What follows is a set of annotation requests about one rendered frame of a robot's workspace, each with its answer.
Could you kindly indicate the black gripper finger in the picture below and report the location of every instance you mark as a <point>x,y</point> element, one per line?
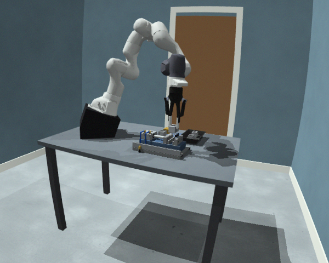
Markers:
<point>180,113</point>
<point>169,110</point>

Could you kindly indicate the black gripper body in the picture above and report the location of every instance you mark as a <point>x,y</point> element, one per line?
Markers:
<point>176,92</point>

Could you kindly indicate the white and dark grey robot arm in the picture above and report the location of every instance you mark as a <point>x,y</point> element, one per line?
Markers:
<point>174,67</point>

